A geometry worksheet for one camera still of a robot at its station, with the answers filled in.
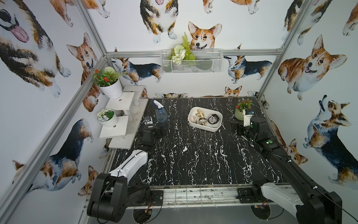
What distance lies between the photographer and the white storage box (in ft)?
3.24

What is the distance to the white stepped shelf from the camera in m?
0.84

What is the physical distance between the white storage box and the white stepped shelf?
39cm
